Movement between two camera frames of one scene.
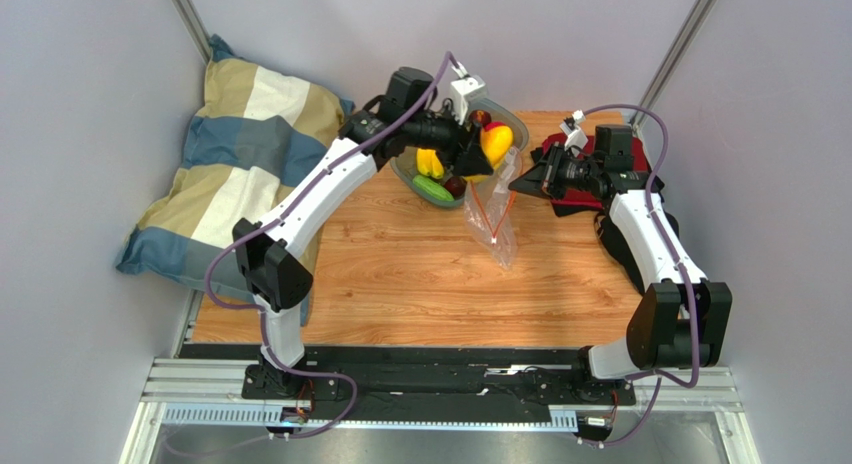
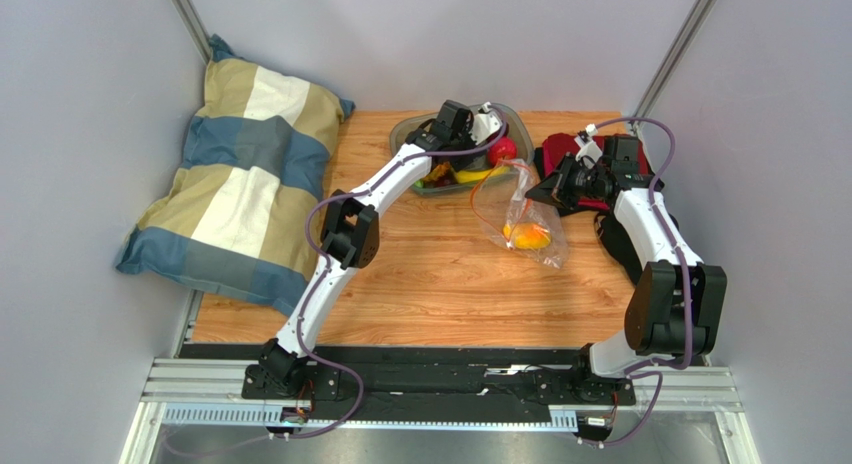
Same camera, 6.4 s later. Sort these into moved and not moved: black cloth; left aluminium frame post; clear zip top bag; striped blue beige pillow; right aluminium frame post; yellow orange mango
Moved: clear zip top bag; yellow orange mango
Not moved: striped blue beige pillow; black cloth; left aluminium frame post; right aluminium frame post
